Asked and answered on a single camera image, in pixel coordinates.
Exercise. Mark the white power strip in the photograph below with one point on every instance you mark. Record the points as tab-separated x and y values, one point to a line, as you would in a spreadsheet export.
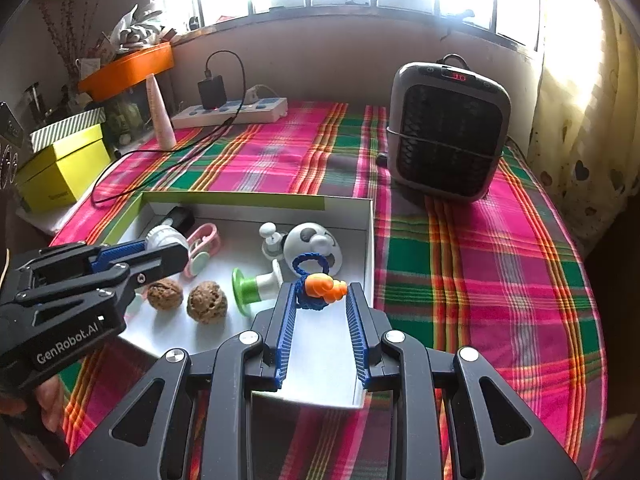
230	114

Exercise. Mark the black charger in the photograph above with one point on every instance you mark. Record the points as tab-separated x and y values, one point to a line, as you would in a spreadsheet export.
211	92

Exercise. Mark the heart print curtain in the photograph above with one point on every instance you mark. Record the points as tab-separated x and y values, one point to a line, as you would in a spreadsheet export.
580	125

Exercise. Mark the pink green plaid tablecloth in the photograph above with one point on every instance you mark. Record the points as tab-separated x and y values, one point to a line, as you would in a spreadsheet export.
475	285

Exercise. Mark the small jar with white lid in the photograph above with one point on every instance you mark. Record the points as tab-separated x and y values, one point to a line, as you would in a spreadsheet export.
167	236

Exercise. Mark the white mushroom-shaped massager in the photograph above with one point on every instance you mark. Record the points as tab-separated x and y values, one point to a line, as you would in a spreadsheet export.
271	242

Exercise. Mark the white side shelf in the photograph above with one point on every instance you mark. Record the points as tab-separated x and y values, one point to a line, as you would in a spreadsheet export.
45	220

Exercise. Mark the green and white spool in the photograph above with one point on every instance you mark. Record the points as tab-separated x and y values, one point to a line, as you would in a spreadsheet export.
255	287

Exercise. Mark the grey space heater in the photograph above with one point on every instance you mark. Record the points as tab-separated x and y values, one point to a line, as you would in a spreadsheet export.
450	130

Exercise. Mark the glass tank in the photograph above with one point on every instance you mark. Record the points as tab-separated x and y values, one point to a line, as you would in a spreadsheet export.
127	117

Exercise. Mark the dried branches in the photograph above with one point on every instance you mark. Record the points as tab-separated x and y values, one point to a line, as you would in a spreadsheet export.
62	30

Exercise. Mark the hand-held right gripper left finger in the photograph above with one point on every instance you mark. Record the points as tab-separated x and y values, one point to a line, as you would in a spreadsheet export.
285	330

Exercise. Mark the pile of packets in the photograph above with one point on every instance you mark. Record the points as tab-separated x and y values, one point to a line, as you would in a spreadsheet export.
135	30

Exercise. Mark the orange box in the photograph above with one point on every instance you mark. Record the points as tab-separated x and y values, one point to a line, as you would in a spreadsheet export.
125	72

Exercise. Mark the small bottle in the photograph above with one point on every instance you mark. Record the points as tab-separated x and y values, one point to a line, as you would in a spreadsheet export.
194	24

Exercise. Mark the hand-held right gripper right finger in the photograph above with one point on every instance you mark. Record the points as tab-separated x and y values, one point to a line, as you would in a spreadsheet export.
357	330

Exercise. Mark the green striped box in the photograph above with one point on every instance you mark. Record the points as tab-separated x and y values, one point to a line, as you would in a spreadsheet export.
70	127

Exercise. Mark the green and white cardboard tray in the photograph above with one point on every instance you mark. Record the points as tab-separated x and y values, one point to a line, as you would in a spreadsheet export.
320	350

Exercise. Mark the person's left hand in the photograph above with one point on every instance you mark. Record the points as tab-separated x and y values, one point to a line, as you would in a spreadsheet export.
50	402

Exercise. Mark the white plug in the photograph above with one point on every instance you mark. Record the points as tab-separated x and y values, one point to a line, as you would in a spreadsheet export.
256	94

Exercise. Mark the yellow box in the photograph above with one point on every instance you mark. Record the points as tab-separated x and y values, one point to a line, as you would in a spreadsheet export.
65	170

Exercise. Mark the brown walnut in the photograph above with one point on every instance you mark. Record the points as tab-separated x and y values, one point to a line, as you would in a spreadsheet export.
206	304
164	295

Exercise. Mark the peach cosmetic tube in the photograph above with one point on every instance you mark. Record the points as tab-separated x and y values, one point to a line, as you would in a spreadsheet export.
160	115

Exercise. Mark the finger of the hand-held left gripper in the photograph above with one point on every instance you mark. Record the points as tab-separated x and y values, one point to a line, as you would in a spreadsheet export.
120	252
160	262

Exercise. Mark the black speaker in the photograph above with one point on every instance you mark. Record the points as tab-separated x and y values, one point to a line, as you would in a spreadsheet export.
10	145

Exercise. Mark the black bike light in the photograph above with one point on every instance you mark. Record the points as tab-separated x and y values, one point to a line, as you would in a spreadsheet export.
180	220

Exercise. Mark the dark glass jar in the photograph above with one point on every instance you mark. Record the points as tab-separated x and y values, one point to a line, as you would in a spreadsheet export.
32	105

